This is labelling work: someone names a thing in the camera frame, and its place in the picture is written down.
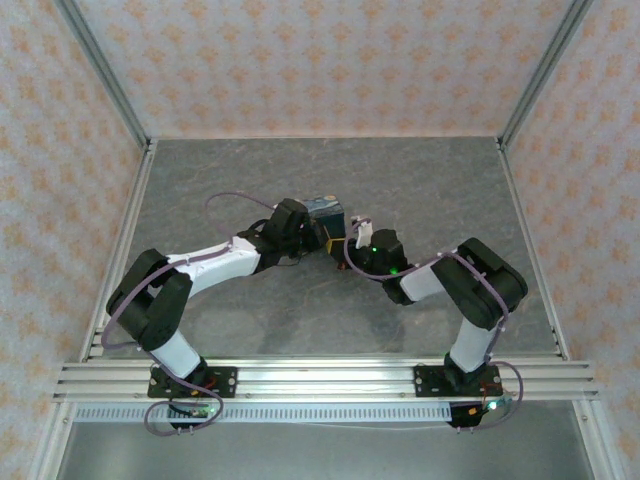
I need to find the circuit board green light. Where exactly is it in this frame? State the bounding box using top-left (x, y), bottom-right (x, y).
top-left (448, 397), bottom-right (519, 432)
top-left (168, 402), bottom-right (222, 432)

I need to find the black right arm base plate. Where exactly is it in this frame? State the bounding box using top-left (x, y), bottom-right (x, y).
top-left (413, 363), bottom-right (502, 399)

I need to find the aluminium frame post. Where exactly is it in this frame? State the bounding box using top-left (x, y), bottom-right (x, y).
top-left (53, 0), bottom-right (152, 147)
top-left (498, 0), bottom-right (595, 147)

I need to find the right circuit board green light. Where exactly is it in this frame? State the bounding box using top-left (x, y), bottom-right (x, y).
top-left (448, 397), bottom-right (519, 432)

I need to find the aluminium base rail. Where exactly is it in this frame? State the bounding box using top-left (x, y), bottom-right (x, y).
top-left (52, 355), bottom-right (601, 404)

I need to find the slotted grey cable duct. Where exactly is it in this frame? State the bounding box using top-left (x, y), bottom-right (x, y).
top-left (72, 403), bottom-right (454, 425)

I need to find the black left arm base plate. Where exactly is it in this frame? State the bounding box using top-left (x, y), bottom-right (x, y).
top-left (148, 366), bottom-right (238, 399)

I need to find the blue sponge block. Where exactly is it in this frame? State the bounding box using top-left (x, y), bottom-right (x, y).
top-left (304, 195), bottom-right (348, 258)

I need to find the left circuit board green light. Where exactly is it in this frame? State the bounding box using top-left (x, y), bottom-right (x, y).
top-left (168, 402), bottom-right (222, 432)

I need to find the aluminium table side rail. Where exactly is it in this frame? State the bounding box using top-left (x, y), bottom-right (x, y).
top-left (27, 138), bottom-right (160, 480)
top-left (493, 136), bottom-right (624, 480)

